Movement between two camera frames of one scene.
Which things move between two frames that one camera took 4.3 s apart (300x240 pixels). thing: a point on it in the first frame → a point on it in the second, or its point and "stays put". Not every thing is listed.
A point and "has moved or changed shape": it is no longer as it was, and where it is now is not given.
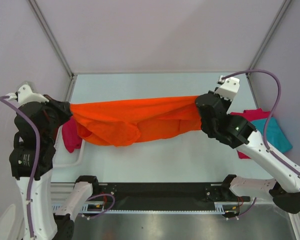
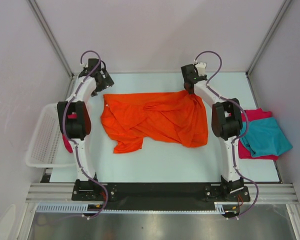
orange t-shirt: [123, 123] has moved or changed shape
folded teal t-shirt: [274, 134] stays put
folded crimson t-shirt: [251, 115] stays put
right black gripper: [227, 102] → [205, 76]
